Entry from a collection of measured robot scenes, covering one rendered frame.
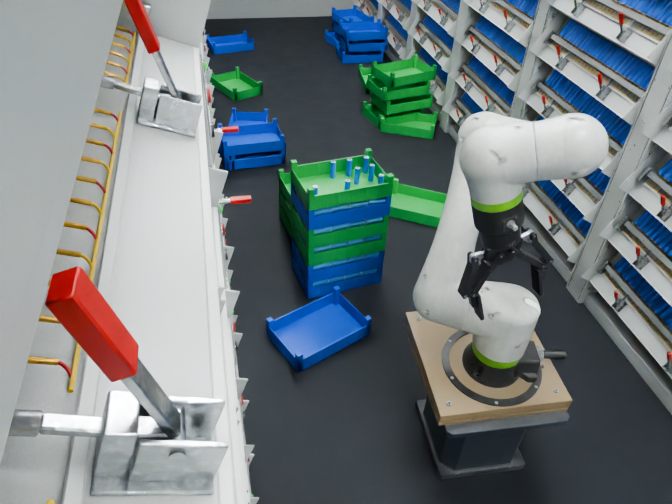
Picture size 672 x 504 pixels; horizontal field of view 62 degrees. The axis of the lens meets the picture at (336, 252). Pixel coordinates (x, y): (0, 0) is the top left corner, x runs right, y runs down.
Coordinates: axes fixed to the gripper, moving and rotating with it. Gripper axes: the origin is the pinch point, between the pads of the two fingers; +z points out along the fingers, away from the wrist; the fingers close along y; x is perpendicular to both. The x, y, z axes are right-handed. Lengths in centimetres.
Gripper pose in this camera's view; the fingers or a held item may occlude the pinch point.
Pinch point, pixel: (508, 299)
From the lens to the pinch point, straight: 122.6
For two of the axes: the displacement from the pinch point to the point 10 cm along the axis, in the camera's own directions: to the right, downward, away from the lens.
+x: -2.7, -5.3, 8.1
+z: 2.7, 7.7, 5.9
